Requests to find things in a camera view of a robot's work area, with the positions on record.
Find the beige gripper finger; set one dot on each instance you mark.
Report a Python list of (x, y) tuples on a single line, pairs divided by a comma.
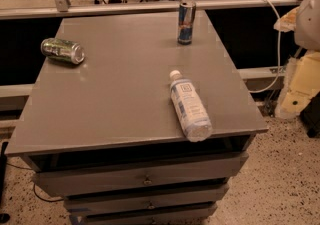
[(301, 84), (287, 22)]

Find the clear plastic water bottle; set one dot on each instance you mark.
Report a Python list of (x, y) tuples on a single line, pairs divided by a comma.
[(194, 120)]

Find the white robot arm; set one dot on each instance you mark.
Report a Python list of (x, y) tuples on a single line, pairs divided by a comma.
[(307, 31)]

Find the blue silver energy drink can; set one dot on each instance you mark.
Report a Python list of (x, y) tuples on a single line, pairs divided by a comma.
[(186, 16)]

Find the middle drawer front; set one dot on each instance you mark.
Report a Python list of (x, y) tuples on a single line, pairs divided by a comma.
[(147, 199)]

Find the drawer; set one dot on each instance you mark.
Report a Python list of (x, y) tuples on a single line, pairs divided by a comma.
[(147, 199), (158, 216), (139, 175)]

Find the bottom drawer front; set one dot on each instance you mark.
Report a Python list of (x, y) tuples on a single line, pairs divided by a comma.
[(158, 216)]

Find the grey drawer cabinet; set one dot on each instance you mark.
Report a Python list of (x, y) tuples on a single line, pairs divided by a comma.
[(115, 107)]

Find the green soda can lying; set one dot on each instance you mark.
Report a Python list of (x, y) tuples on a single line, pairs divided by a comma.
[(63, 50)]

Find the top drawer front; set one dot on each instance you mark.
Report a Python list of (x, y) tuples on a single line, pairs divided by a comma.
[(139, 175)]

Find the metal guard rail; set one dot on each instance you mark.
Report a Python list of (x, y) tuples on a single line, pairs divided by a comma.
[(132, 8)]

